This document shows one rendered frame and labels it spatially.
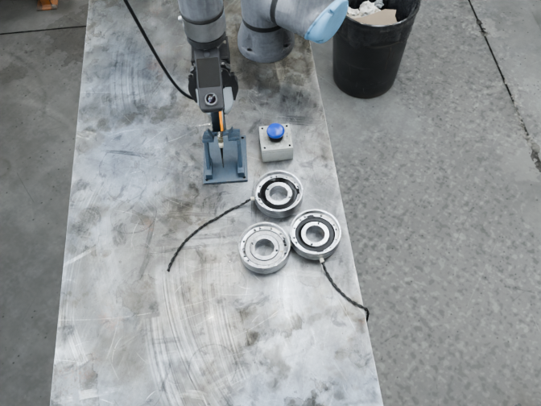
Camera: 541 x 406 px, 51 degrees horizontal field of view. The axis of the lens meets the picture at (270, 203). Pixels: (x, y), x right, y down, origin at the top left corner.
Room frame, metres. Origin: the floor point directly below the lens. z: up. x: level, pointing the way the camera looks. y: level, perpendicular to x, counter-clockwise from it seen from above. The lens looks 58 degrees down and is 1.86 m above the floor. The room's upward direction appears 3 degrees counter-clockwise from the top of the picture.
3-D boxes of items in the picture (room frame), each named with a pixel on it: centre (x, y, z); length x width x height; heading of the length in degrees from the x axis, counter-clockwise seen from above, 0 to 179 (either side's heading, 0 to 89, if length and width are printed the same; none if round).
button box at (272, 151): (0.80, -0.02, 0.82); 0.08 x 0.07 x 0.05; 3
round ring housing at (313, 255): (0.55, -0.09, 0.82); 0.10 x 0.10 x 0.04
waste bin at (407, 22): (1.78, -0.44, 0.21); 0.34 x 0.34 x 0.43
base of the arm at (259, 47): (1.15, -0.01, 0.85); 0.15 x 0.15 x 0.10
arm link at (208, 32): (0.80, 0.10, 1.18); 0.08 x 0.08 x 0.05
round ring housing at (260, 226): (0.53, 0.02, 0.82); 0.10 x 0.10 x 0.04
